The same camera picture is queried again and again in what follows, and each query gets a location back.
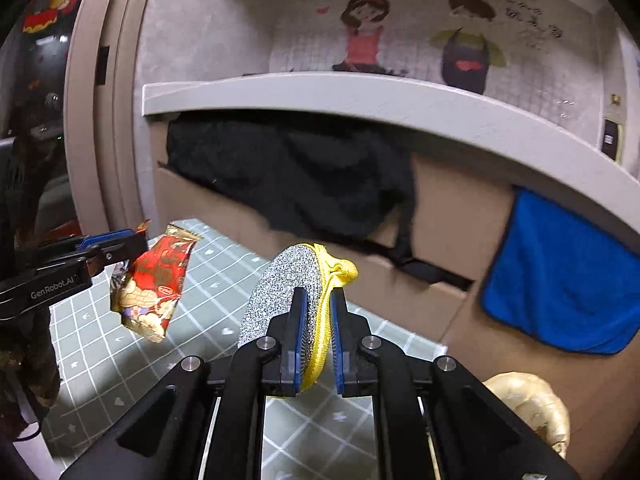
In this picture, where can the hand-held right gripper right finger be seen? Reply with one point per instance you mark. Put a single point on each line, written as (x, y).
(340, 355)

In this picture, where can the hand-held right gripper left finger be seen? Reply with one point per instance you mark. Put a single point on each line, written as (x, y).
(287, 330)

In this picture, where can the red gold snack wrapper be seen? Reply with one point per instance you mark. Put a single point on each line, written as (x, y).
(155, 270)

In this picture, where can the beige door frame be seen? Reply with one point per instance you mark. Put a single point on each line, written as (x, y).
(115, 135)

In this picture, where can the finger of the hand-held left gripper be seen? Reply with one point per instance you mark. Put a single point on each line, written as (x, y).
(117, 252)
(107, 236)

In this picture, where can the blue towel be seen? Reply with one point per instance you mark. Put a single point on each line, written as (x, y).
(560, 270)

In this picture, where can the wooden base cabinet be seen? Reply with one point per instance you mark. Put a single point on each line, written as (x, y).
(450, 200)

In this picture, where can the yellow plastic bin bag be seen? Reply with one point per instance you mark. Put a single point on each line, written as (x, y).
(530, 400)

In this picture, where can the red door decoration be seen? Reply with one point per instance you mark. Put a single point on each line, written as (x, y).
(50, 15)

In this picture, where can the cartoon couple wall poster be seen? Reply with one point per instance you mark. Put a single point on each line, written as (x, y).
(415, 45)

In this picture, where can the sparkly round yellow-rimmed coaster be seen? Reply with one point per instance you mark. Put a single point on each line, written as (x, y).
(280, 285)

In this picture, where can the black cloth bag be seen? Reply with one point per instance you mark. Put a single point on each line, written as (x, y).
(300, 175)

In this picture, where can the green grid tablecloth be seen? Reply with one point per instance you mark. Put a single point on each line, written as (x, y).
(100, 360)

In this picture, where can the dark soy sauce bottle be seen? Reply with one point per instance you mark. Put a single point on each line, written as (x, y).
(611, 135)

